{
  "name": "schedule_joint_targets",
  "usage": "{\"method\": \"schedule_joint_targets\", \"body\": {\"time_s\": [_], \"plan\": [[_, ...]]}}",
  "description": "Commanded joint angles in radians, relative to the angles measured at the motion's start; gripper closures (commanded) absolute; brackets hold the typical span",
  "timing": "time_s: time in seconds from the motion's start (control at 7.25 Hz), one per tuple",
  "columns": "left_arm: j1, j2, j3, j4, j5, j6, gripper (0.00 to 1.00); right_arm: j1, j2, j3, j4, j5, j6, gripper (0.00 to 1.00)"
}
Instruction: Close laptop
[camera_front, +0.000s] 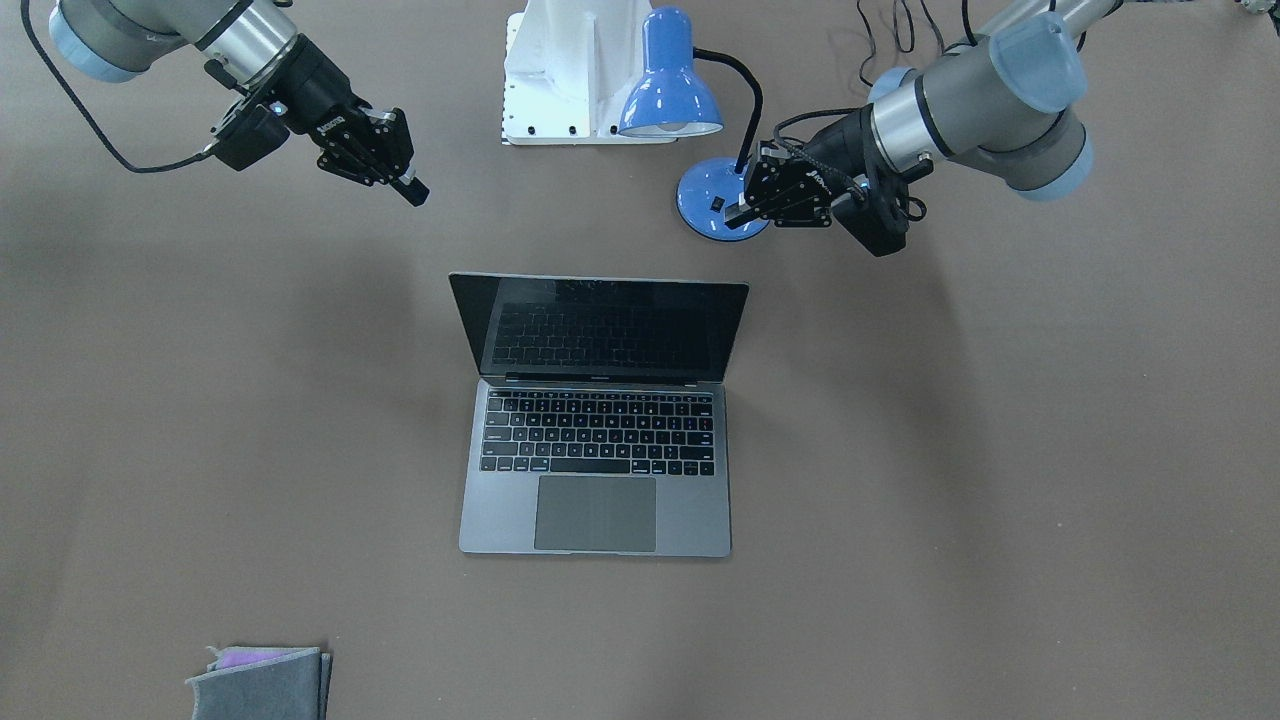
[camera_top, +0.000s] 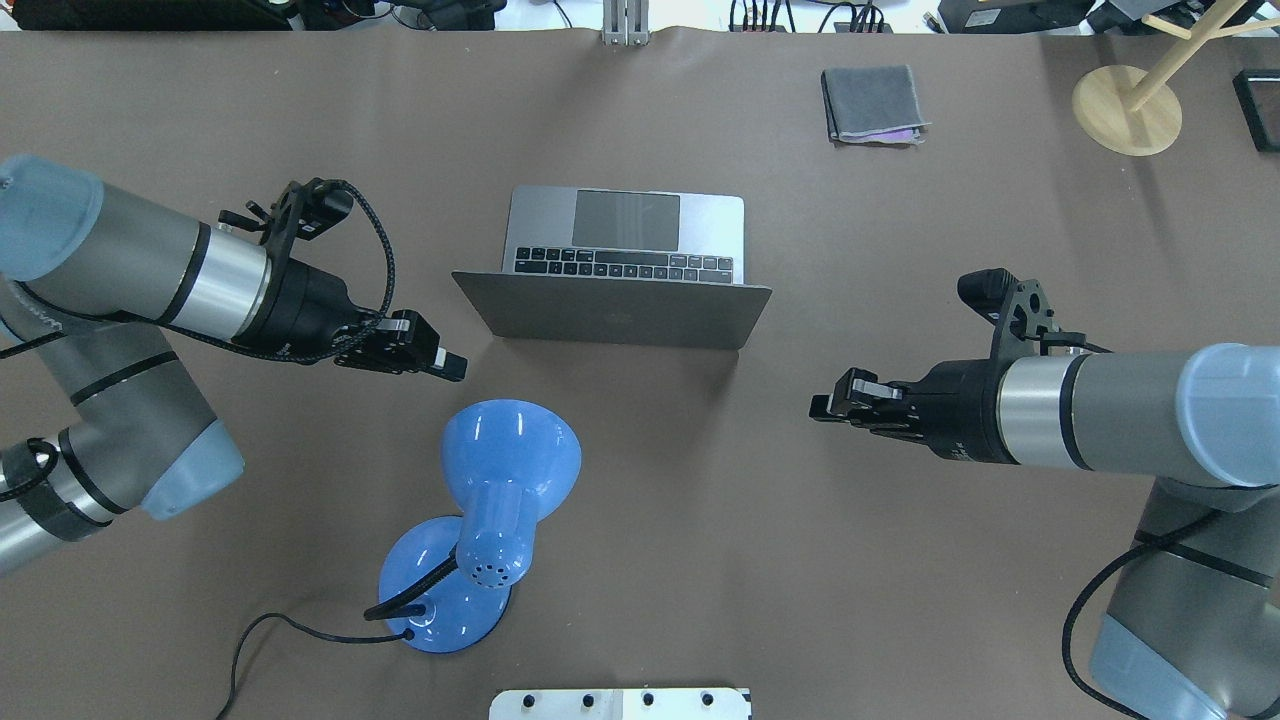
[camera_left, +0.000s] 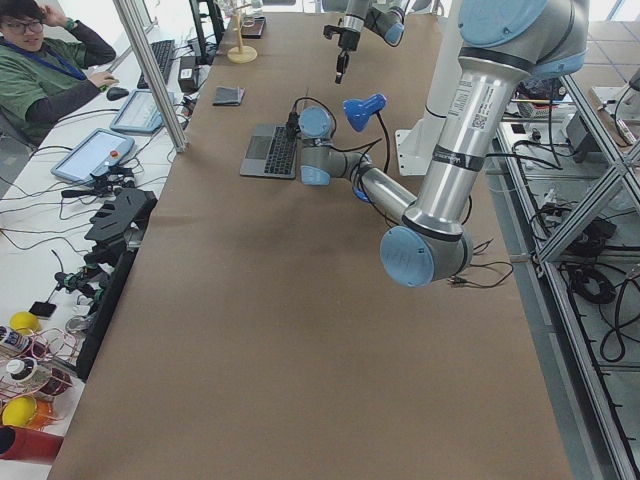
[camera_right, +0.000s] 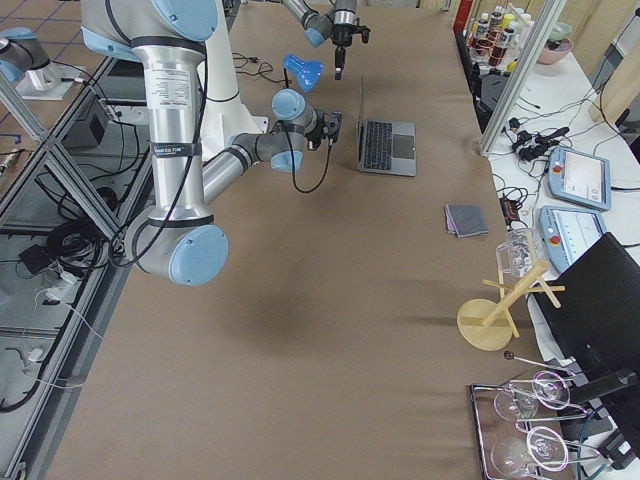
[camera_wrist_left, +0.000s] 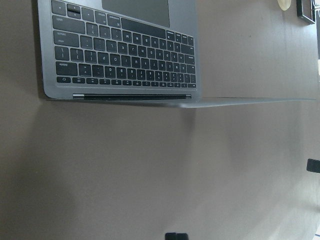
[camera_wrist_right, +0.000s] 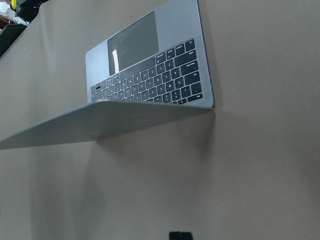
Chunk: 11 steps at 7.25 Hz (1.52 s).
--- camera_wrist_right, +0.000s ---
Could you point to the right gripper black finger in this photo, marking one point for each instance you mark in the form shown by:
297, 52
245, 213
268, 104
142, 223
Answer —
177, 235

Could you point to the grey laptop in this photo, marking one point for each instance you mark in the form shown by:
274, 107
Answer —
152, 72

